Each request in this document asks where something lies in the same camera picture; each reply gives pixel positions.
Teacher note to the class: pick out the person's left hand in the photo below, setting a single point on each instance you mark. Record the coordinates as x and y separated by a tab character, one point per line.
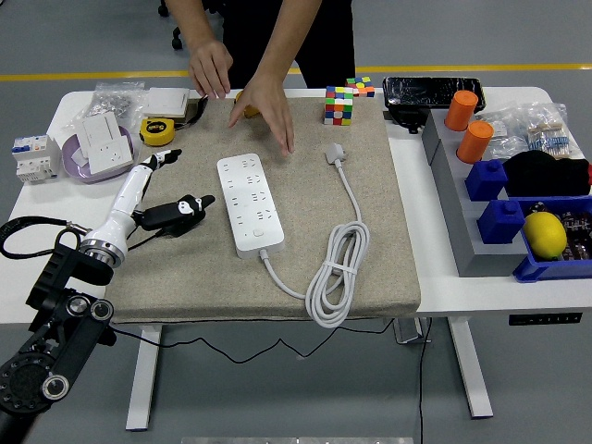
268	102

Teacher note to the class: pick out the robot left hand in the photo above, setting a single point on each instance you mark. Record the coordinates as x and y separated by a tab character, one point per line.
122	203

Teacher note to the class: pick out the person's right hand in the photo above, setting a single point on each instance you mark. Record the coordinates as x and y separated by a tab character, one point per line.
210	69

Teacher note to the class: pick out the black plug adapter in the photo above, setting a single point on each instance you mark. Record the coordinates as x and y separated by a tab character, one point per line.
181	226

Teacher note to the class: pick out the white power strip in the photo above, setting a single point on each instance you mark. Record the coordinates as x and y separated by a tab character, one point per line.
250	203

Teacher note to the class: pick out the person's left forearm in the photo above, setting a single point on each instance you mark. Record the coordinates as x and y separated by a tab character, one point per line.
291	37

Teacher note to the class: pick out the person's right forearm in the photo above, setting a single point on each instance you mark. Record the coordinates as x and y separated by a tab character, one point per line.
194	23

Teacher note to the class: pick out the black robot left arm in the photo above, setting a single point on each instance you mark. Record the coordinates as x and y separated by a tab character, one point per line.
69	319

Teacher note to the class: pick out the yellow tape measure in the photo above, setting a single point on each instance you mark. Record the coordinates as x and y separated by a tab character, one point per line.
157	131
251	112

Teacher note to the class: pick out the purple bowl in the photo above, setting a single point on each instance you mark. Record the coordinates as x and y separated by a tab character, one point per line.
78	175

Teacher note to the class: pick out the person's body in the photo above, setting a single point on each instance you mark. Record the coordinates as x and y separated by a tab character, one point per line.
250	28

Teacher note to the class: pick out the white paper scrap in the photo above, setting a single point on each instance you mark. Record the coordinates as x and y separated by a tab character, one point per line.
78	159

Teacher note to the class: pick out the large Rubik's cube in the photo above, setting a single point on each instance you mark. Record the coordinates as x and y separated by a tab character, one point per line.
338	106

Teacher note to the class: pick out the black office chair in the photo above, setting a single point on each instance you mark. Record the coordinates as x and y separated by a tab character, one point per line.
163	9

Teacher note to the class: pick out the small Rubik's cube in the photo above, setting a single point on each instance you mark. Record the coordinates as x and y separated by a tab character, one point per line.
363	85

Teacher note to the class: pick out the beige fabric mat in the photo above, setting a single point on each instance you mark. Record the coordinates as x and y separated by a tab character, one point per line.
185	277

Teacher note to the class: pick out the white circuit breaker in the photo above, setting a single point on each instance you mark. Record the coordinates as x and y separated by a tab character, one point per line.
34	159

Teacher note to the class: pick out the clear bag of screws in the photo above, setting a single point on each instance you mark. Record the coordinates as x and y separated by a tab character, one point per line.
111	102

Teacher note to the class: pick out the black plastic-wrapped tray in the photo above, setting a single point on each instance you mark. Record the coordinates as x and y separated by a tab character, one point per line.
430	90

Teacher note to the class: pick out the white table leg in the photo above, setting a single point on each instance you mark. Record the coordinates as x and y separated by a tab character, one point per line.
141	393
472	370

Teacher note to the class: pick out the orange cylinder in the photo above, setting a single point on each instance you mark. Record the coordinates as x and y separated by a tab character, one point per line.
460	111
475	143

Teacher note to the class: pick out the blue block with knob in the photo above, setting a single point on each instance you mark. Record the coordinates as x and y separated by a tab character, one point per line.
500	222
485	180

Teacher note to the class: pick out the clear bag of small parts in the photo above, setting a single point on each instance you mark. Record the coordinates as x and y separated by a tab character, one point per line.
504	136

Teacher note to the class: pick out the grey stepped block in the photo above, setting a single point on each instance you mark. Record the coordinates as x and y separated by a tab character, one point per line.
462	240

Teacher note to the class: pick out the clear bag of resistors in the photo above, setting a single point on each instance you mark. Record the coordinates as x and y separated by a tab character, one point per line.
552	136

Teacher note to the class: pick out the black cloth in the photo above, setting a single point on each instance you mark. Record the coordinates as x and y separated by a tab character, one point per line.
546	173

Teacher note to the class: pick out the yellow lemon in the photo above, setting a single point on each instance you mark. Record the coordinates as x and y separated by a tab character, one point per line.
545	236

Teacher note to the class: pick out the blue plastic bin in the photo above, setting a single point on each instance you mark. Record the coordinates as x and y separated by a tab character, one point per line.
546	270

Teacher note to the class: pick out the bag of dark components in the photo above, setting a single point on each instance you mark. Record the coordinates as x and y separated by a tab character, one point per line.
578	231

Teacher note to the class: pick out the black table control panel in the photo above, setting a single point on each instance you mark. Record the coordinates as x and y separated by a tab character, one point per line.
546	319

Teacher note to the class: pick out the white wall socket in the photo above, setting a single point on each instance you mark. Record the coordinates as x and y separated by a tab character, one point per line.
111	155

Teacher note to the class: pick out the white wall switch box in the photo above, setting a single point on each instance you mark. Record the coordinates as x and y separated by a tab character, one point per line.
164	102

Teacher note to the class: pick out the white switch plate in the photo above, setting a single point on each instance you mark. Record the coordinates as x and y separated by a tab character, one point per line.
99	129

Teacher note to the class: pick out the grey metal bracket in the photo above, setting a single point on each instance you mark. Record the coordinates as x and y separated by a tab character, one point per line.
409	330

